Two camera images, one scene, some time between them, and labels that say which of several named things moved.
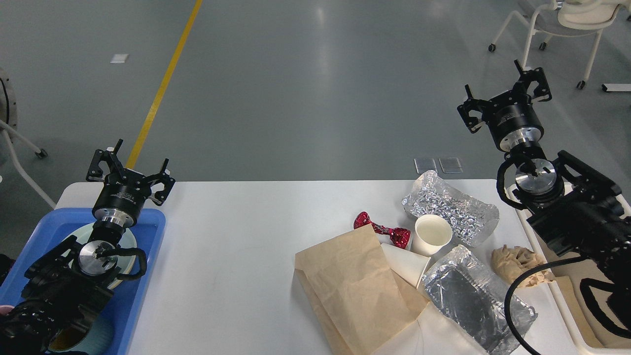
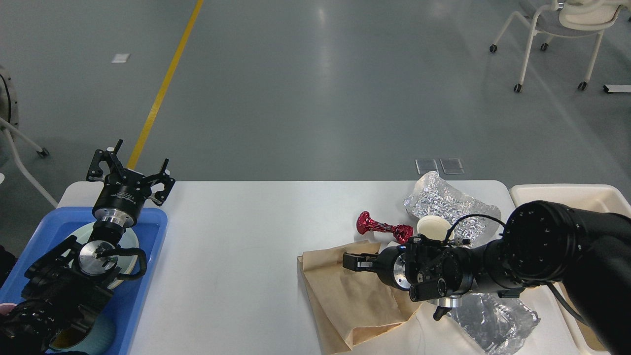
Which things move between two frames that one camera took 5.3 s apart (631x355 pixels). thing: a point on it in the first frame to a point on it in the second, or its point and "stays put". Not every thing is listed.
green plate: x=126 y=261 stays put
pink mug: x=5 y=309 stays put
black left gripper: x=123 y=193 stays put
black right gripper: x=515 y=122 to x=390 y=264
